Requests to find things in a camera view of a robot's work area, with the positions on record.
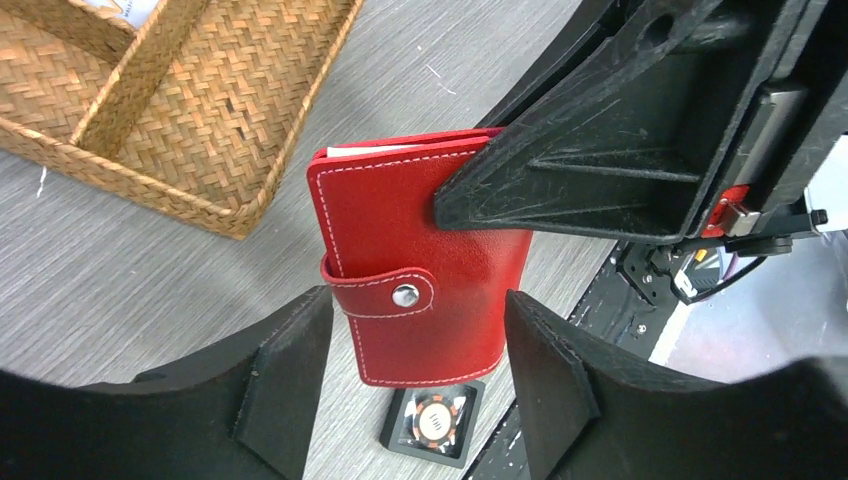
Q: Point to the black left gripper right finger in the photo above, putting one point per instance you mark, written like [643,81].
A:
[592,410]

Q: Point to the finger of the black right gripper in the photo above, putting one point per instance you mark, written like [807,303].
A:
[622,128]

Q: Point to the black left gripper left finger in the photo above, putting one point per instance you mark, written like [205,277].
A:
[243,407]

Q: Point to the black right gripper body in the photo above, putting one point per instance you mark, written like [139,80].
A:
[795,120]

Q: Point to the red leather card holder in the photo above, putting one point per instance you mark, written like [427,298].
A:
[425,306]

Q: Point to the poker chip in black case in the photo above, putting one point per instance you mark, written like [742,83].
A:
[435,424]

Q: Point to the woven wicker divided tray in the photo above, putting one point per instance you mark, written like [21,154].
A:
[194,114]

